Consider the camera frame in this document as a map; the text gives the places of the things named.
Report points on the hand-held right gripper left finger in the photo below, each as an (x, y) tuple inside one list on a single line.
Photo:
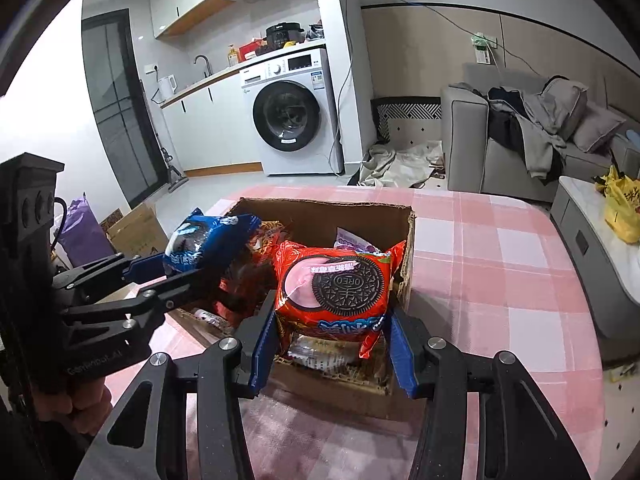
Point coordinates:
[(262, 355)]

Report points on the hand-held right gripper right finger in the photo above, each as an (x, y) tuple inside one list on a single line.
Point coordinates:
[(402, 360)]

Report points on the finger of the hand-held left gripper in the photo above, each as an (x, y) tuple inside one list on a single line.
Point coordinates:
[(190, 287), (145, 267)]

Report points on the blue cookie packet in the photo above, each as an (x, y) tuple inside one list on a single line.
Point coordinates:
[(210, 240)]

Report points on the brown cardboard box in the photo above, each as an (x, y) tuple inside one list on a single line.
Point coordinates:
[(320, 392)]

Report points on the red cookie packet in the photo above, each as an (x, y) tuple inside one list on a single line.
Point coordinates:
[(345, 285)]

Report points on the purple silver snack packet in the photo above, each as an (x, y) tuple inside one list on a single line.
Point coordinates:
[(352, 244)]

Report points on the person's left forearm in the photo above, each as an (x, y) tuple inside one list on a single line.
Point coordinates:
[(45, 452)]

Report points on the person's left hand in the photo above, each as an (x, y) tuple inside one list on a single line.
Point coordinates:
[(75, 407)]

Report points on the small cardboard floor box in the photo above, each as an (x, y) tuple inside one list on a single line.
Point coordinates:
[(137, 232)]

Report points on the clear wrapped snack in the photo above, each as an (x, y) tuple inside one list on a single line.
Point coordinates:
[(212, 319)]

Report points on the brown white snack packet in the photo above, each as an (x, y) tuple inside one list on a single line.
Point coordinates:
[(320, 355)]

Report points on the dark red snack packet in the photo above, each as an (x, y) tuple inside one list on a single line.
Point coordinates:
[(250, 280)]

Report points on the purple plastic bag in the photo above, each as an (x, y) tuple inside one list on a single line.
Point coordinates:
[(82, 235)]

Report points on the pink checked tablecloth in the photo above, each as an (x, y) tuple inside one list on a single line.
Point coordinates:
[(480, 280)]

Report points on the white kitchen counter cabinet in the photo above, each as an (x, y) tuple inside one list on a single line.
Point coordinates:
[(200, 125)]

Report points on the dark glass door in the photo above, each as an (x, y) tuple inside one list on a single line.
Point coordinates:
[(120, 110)]

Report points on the white electric kettle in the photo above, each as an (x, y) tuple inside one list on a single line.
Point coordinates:
[(166, 86)]

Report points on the crumpled white cloth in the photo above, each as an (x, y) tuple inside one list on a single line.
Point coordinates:
[(400, 165)]

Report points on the white washing machine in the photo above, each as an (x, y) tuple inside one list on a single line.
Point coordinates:
[(285, 115)]

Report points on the white grey coffee table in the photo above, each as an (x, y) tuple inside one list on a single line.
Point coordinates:
[(595, 270)]

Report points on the curved kitchen faucet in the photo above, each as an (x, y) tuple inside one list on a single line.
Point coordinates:
[(202, 62)]

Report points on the grey sofa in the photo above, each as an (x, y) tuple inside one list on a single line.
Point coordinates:
[(465, 150)]

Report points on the yellow liquid bottle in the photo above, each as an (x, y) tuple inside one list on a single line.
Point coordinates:
[(232, 56)]

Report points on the red storage box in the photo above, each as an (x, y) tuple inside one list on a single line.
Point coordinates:
[(250, 51)]

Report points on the black white patterned panel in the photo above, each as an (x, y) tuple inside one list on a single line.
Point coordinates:
[(405, 107)]

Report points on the black garment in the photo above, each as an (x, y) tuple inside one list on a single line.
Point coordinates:
[(505, 125)]

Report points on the grey jacket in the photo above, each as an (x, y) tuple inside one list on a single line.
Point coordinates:
[(542, 145)]

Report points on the yellow plastic bag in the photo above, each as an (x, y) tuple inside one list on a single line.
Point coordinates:
[(622, 210)]

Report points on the black cooker pot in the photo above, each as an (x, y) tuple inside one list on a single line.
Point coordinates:
[(285, 35)]

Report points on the grey plastic bag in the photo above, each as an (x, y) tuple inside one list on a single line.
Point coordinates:
[(315, 31)]

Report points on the grey sofa pillow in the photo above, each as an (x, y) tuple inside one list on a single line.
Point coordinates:
[(597, 130), (567, 105)]

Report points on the blue cushion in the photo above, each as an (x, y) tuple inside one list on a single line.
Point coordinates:
[(634, 139)]

